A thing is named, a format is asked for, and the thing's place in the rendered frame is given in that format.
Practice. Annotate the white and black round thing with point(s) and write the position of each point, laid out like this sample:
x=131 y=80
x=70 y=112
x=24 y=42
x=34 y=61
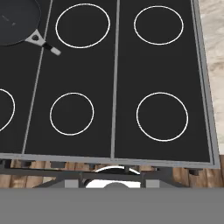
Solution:
x=100 y=183

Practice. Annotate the black glass hob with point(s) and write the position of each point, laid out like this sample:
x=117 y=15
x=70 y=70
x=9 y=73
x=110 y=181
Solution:
x=125 y=73

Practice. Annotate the black frying pan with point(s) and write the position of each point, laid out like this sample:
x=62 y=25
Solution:
x=14 y=20

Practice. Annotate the dark stove knob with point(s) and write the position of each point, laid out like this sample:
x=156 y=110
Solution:
x=194 y=171
x=26 y=163
x=57 y=164

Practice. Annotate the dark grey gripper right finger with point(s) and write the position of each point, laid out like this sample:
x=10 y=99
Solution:
x=152 y=183

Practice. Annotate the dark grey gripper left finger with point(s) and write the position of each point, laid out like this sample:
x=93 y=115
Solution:
x=71 y=183

